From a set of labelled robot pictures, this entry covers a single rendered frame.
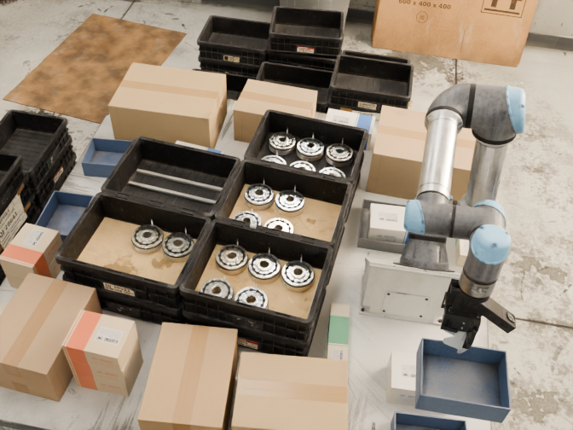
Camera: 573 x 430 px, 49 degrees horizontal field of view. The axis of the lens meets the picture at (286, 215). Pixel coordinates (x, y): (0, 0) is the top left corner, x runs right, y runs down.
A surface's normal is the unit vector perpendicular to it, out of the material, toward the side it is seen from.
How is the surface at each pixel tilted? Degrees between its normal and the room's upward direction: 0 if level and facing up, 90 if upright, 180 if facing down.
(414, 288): 90
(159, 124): 90
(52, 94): 0
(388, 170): 90
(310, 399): 0
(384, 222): 0
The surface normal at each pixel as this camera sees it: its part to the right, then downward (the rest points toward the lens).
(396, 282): -0.15, 0.72
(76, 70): 0.02, -0.63
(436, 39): -0.16, 0.47
